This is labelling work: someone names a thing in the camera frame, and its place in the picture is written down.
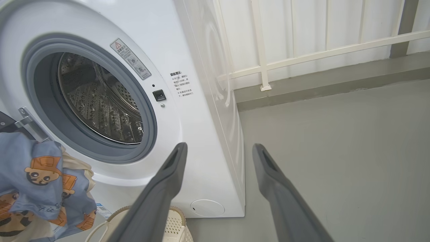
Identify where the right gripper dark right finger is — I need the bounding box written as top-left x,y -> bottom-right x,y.
252,144 -> 335,242

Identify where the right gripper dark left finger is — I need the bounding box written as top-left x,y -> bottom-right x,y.
107,142 -> 188,242

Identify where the blue cartoon print garment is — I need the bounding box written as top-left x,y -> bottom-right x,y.
0,132 -> 98,242

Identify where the cream laundry basket brown rim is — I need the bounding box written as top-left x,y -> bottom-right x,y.
84,205 -> 194,242

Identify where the steel washing machine drum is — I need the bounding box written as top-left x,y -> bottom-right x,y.
55,52 -> 144,145

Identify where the metal door hinge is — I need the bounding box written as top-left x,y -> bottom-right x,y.
15,107 -> 51,143

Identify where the grey rubber door gasket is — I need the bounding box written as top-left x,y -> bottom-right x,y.
21,33 -> 158,164

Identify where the white washing machine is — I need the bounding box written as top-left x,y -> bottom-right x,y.
0,0 -> 246,219

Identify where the blue energy label sticker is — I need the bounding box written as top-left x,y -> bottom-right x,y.
96,203 -> 113,219

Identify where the round white filter cover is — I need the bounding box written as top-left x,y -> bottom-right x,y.
190,199 -> 225,217

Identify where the grey warning sticker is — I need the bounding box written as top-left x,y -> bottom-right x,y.
110,38 -> 152,80

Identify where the white metal railing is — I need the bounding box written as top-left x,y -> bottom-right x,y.
215,0 -> 430,92

